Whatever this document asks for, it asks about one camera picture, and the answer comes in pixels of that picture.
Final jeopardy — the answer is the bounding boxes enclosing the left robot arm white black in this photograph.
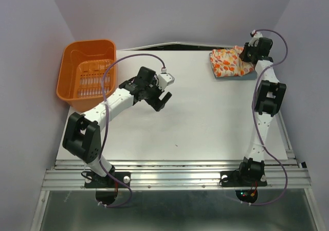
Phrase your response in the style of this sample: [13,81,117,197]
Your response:
[62,66,175,188]

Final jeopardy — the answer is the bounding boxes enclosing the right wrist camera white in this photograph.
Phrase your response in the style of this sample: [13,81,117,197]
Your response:
[249,30,263,46]

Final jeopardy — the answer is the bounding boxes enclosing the orange plastic basket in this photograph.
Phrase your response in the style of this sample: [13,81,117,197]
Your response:
[56,39,117,112]

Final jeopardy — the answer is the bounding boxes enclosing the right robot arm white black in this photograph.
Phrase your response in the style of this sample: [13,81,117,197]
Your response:
[236,32,286,187]

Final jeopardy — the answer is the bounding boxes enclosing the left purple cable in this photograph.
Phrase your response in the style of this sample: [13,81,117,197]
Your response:
[99,54,168,208]

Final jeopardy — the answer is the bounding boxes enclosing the purple cable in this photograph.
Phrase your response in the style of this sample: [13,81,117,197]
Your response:
[99,54,168,208]
[239,29,289,207]

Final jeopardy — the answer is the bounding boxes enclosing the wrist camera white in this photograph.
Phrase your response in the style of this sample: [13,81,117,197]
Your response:
[158,73,175,91]
[249,30,263,46]

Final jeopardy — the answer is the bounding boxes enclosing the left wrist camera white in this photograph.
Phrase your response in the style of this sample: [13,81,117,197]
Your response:
[158,73,175,91]

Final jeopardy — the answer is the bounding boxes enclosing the folded light blue skirt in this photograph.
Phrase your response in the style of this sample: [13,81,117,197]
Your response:
[210,62,258,80]

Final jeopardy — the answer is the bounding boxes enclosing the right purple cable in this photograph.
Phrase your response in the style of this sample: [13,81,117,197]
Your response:
[239,29,289,207]

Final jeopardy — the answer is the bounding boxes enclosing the floral orange skirt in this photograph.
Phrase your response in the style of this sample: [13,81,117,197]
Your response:
[209,46,257,78]

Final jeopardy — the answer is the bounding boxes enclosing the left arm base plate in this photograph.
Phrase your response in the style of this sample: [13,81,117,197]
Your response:
[81,171,132,208]

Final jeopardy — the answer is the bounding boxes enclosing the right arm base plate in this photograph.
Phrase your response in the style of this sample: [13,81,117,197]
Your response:
[219,169,267,205]

